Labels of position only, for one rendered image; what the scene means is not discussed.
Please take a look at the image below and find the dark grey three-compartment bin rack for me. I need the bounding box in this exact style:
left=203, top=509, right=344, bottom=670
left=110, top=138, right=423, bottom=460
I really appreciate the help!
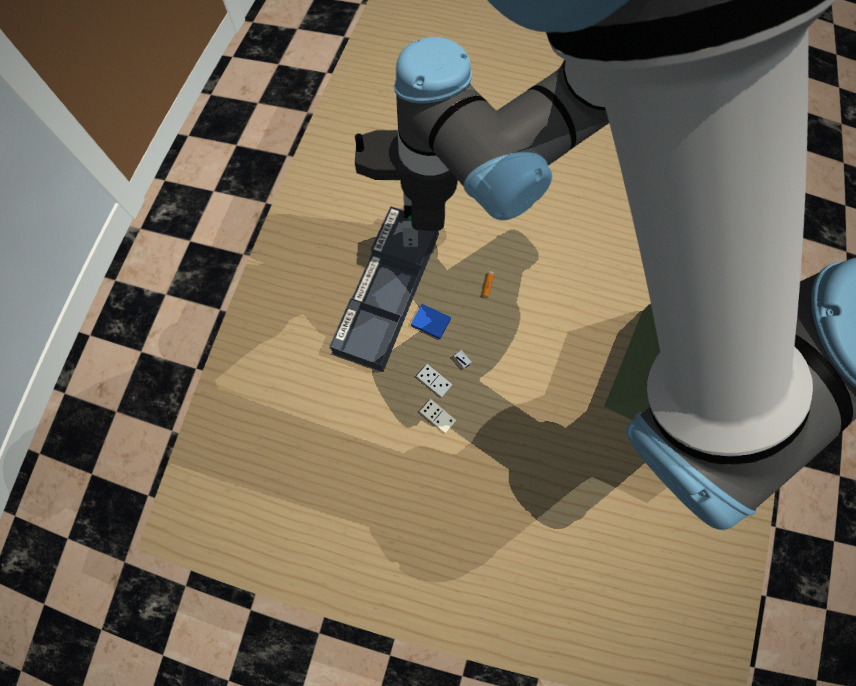
left=329, top=206, right=439, bottom=372

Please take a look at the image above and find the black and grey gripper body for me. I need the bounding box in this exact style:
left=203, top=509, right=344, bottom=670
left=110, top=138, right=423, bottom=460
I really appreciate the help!
left=355, top=130, right=458, bottom=231

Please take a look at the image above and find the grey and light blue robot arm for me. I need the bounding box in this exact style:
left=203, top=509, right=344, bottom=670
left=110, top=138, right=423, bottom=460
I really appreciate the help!
left=394, top=0, right=856, bottom=530

